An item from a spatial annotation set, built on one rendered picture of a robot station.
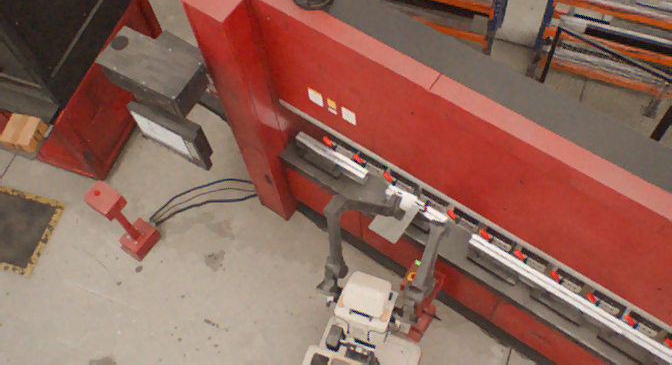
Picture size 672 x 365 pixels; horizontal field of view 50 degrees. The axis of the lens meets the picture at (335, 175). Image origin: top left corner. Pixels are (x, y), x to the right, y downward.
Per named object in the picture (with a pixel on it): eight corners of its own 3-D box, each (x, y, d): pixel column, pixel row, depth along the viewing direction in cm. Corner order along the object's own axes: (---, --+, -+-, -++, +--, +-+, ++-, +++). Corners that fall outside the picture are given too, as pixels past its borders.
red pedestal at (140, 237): (119, 248, 522) (75, 201, 448) (142, 221, 530) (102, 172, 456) (139, 262, 516) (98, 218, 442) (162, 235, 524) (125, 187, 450)
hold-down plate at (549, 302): (529, 296, 398) (530, 294, 395) (534, 288, 399) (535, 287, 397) (579, 326, 388) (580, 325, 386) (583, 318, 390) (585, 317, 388)
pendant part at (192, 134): (145, 139, 417) (125, 106, 385) (157, 123, 421) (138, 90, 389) (208, 172, 404) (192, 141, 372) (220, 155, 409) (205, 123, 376)
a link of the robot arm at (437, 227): (430, 215, 368) (448, 221, 365) (432, 219, 381) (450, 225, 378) (400, 298, 363) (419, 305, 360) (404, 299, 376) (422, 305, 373)
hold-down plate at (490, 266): (466, 258, 410) (467, 256, 407) (471, 250, 412) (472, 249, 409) (513, 286, 401) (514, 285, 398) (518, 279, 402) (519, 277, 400)
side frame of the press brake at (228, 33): (260, 204, 530) (179, -1, 324) (327, 121, 558) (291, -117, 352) (287, 222, 522) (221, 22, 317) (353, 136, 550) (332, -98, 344)
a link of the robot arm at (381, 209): (330, 203, 361) (345, 211, 354) (333, 193, 360) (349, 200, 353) (378, 211, 394) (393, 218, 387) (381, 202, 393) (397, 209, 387)
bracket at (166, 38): (139, 67, 392) (135, 59, 385) (168, 36, 400) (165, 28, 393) (194, 100, 379) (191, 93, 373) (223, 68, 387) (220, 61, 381)
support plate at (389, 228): (368, 227, 410) (368, 227, 409) (393, 193, 418) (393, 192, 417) (394, 244, 404) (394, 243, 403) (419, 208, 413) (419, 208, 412)
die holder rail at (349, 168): (297, 145, 450) (295, 138, 441) (302, 138, 452) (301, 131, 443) (363, 185, 435) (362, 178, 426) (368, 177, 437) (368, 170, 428)
